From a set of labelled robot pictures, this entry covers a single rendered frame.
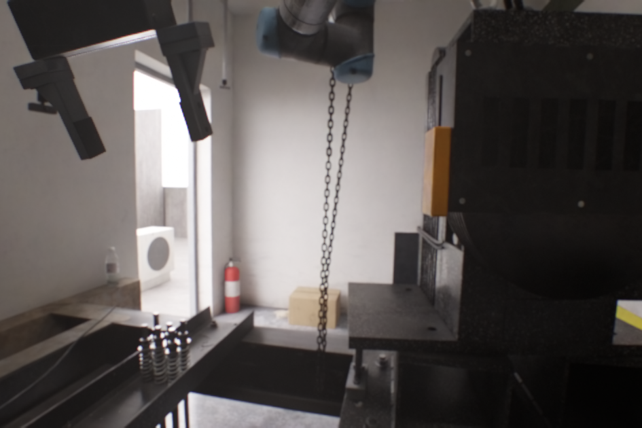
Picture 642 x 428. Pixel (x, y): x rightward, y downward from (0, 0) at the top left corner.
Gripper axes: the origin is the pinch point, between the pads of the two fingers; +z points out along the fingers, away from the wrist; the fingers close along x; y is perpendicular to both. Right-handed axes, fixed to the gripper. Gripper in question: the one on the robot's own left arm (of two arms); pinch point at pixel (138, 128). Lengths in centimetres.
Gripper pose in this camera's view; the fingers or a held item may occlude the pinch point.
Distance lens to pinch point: 39.9
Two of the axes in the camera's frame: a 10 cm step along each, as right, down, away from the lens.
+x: -9.8, 1.0, 1.6
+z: 1.6, 8.8, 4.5
